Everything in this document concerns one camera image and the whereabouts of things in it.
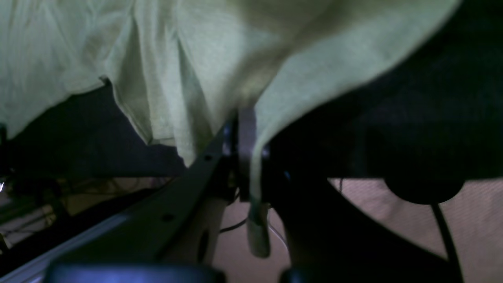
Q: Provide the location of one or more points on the light green T-shirt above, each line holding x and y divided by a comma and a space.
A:
178, 68

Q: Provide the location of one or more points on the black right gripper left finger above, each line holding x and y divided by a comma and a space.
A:
167, 237

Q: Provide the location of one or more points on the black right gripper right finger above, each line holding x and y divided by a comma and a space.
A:
332, 241

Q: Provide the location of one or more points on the black round caster base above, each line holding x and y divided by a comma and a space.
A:
424, 192

